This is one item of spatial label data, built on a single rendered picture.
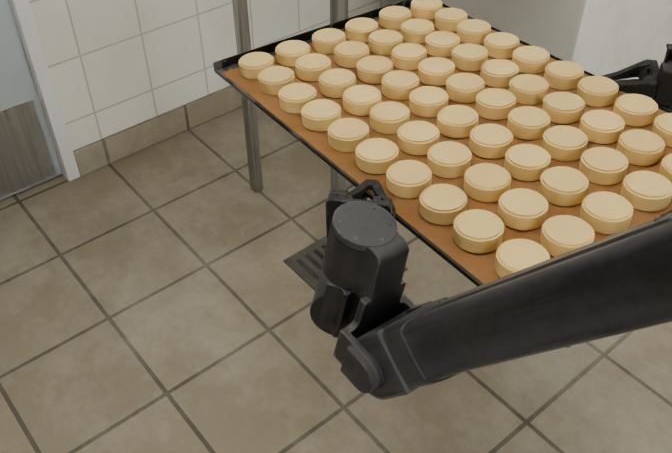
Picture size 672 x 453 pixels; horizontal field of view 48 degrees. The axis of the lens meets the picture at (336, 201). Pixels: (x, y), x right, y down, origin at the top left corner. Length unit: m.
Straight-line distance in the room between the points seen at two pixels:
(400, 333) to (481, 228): 0.18
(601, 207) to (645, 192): 0.06
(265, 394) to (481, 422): 0.51
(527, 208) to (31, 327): 1.57
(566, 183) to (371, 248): 0.28
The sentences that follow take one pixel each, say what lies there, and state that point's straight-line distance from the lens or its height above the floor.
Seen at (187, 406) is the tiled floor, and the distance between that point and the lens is 1.86.
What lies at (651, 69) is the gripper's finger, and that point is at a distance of 1.07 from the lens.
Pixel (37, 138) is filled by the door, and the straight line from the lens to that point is 2.45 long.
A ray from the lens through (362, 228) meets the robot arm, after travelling 0.63.
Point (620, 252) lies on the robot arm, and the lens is 0.45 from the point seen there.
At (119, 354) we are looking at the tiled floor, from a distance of 1.98.
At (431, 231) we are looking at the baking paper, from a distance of 0.77.
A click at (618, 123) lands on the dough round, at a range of 0.94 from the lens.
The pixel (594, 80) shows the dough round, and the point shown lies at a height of 1.01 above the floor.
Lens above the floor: 1.52
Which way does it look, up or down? 41 degrees down
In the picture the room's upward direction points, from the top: straight up
